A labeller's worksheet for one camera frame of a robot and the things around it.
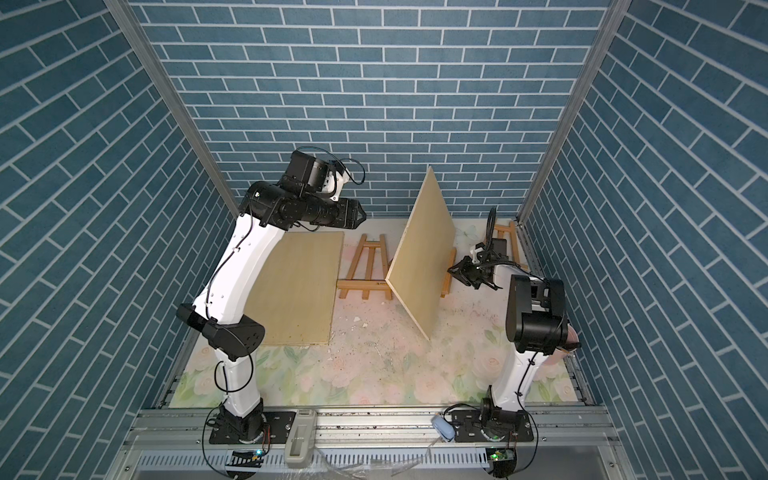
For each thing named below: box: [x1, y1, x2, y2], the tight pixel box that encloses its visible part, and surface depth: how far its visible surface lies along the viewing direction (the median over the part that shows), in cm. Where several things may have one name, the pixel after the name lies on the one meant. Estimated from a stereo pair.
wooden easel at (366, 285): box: [336, 234, 392, 301], surface depth 104 cm
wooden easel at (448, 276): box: [440, 247, 457, 298], surface depth 98 cm
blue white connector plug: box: [432, 415, 455, 441], surface depth 74 cm
